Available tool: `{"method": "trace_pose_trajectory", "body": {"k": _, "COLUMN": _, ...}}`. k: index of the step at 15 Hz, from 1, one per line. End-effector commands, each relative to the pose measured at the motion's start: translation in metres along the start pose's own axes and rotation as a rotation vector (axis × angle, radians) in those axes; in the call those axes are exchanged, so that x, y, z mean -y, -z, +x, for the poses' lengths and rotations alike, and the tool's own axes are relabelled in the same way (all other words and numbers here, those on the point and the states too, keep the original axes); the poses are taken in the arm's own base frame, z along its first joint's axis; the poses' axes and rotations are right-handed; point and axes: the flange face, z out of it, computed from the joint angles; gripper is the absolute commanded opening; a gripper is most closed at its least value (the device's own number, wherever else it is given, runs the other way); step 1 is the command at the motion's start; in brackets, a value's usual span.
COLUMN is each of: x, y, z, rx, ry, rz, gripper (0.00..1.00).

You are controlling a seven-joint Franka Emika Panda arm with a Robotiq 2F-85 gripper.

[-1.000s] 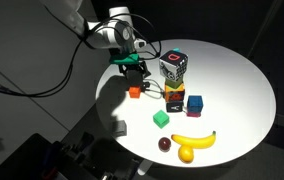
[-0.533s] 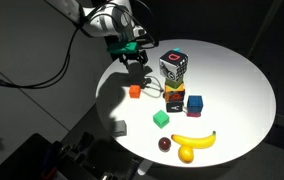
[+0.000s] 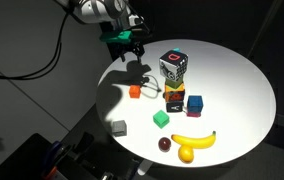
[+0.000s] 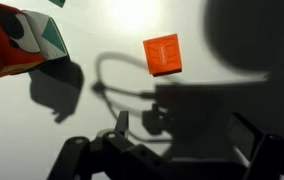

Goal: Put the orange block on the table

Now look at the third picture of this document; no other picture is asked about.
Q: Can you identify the white table pedestal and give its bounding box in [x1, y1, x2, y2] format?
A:
[136, 159, 154, 177]

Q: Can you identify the pink flat block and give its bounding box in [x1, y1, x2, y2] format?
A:
[185, 110, 202, 118]

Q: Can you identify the dark red plum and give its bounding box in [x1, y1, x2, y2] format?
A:
[157, 136, 172, 153]

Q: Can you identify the orange block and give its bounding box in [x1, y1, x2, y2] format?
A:
[129, 84, 142, 100]

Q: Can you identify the small black lettered cube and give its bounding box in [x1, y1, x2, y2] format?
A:
[165, 101, 184, 113]

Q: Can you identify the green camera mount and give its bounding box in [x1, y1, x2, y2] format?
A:
[99, 30, 134, 45]

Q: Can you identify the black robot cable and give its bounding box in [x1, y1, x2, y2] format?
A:
[0, 6, 71, 81]

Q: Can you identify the yellow lemon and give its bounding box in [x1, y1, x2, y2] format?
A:
[177, 145, 195, 164]

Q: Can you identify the blue cube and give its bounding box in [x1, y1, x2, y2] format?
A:
[186, 95, 204, 114]

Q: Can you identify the green and yellow stacked block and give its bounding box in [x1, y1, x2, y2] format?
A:
[164, 75, 185, 90]

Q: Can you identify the black and white patterned cube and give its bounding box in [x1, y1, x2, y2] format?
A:
[158, 49, 189, 82]

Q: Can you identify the orange clamp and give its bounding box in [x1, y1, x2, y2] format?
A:
[41, 166, 59, 180]

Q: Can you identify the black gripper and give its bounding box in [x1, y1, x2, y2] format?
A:
[110, 39, 146, 65]

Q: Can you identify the yellow banana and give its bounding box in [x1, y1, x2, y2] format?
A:
[170, 130, 217, 150]

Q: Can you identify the orange patterned cube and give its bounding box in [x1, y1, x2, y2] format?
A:
[163, 83, 186, 103]

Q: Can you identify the black equipment stand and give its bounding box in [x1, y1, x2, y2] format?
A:
[0, 131, 143, 180]

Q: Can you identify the gray cube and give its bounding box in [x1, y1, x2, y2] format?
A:
[111, 119, 128, 137]

